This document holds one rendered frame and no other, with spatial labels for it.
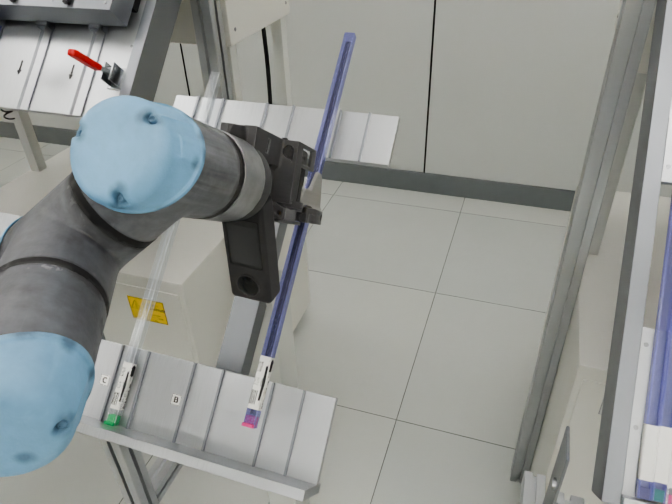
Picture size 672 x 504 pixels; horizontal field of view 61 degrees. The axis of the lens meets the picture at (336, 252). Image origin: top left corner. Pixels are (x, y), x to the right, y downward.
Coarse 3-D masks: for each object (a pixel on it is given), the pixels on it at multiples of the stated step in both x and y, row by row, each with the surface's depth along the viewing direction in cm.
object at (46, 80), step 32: (0, 32) 102; (32, 32) 100; (64, 32) 98; (96, 32) 97; (128, 32) 95; (0, 64) 100; (32, 64) 98; (64, 64) 97; (0, 96) 99; (32, 96) 97; (64, 96) 95; (96, 96) 94
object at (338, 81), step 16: (352, 48) 74; (336, 64) 73; (336, 80) 73; (336, 96) 72; (336, 112) 72; (320, 128) 71; (320, 144) 71; (320, 160) 70; (304, 224) 69; (304, 240) 69; (288, 256) 68; (288, 272) 67; (288, 288) 67; (272, 320) 66; (272, 336) 66; (272, 352) 65; (256, 416) 64
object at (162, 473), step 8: (104, 336) 88; (160, 464) 115; (168, 464) 115; (176, 464) 116; (152, 472) 114; (160, 472) 113; (168, 472) 114; (176, 472) 117; (152, 480) 113; (160, 480) 112; (168, 480) 115; (160, 488) 112; (160, 496) 112
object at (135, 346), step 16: (208, 96) 82; (208, 112) 82; (176, 224) 79; (160, 256) 77; (160, 272) 77; (144, 304) 76; (144, 320) 75; (144, 336) 76; (128, 352) 75; (112, 416) 73
